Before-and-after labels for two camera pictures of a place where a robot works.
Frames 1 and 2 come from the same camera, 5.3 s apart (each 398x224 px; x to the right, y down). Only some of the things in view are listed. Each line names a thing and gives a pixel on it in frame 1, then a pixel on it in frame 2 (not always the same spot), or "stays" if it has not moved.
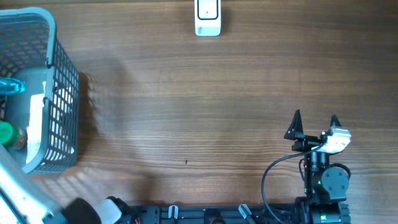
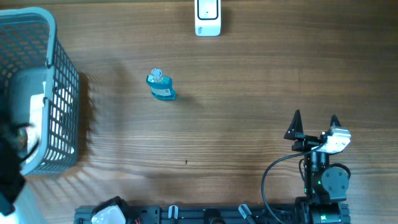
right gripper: (295, 130) stays
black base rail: (238, 214) stays
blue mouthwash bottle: (9, 86) -> (161, 85)
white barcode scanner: (208, 18) stays
